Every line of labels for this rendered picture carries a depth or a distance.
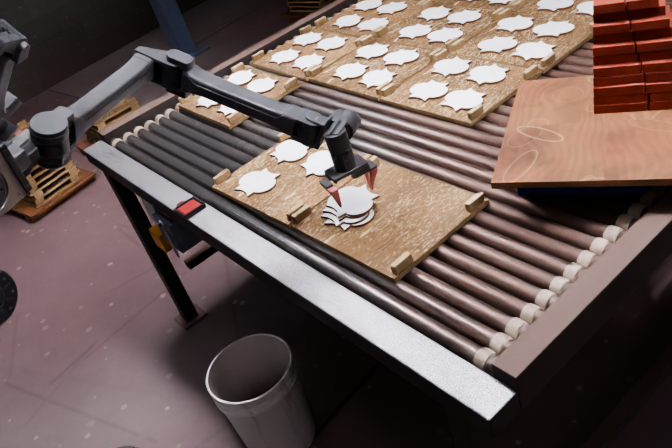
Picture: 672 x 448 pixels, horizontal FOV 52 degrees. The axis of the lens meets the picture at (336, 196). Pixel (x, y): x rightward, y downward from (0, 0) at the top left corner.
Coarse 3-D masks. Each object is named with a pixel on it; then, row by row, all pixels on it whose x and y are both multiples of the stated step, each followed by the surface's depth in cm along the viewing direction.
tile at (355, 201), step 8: (344, 192) 190; (352, 192) 189; (360, 192) 188; (368, 192) 187; (344, 200) 187; (352, 200) 186; (360, 200) 185; (368, 200) 184; (336, 208) 185; (344, 208) 184; (352, 208) 183; (360, 208) 182; (368, 208) 181; (352, 216) 181
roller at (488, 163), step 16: (288, 96) 265; (320, 112) 249; (368, 128) 230; (384, 128) 224; (416, 144) 213; (432, 144) 208; (464, 160) 199; (480, 160) 195; (496, 160) 192; (608, 208) 166; (624, 208) 163; (640, 208) 160
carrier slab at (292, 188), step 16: (256, 160) 226; (272, 160) 223; (304, 160) 218; (240, 176) 220; (288, 176) 212; (304, 176) 210; (224, 192) 215; (240, 192) 212; (272, 192) 207; (288, 192) 205; (304, 192) 202; (320, 192) 200; (256, 208) 202; (272, 208) 200; (288, 208) 198; (288, 224) 191
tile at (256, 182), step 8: (248, 176) 217; (256, 176) 216; (264, 176) 215; (272, 176) 213; (240, 184) 215; (248, 184) 213; (256, 184) 212; (264, 184) 211; (272, 184) 209; (248, 192) 209; (256, 192) 208; (264, 192) 208
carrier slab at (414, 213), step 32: (384, 192) 191; (416, 192) 187; (448, 192) 183; (320, 224) 187; (384, 224) 179; (416, 224) 176; (448, 224) 172; (352, 256) 172; (384, 256) 169; (416, 256) 165
